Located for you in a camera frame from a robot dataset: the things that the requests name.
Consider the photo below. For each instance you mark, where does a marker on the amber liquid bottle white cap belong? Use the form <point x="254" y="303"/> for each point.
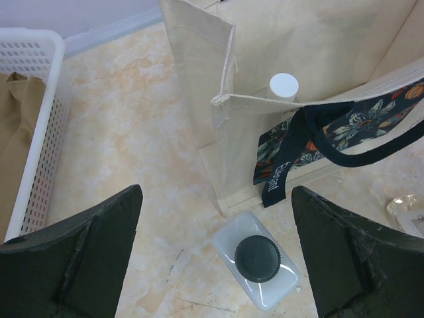
<point x="405" y="214"/>

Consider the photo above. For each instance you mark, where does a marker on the beige canvas bag floral pocket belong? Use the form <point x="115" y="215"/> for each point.
<point x="246" y="67"/>

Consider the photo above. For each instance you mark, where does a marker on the clear bottle white cap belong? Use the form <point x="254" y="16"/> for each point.
<point x="280" y="87"/>

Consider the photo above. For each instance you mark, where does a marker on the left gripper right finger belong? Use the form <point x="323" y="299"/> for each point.
<point x="357" y="267"/>

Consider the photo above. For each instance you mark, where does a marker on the white plastic basket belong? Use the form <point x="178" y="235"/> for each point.
<point x="38" y="53"/>

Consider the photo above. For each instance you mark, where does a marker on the brown cloth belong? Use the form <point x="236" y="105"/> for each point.
<point x="21" y="99"/>

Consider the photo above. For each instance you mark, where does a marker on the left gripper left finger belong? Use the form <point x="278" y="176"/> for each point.
<point x="75" y="267"/>

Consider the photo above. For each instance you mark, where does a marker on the white bottle black cap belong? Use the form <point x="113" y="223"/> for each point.
<point x="259" y="264"/>

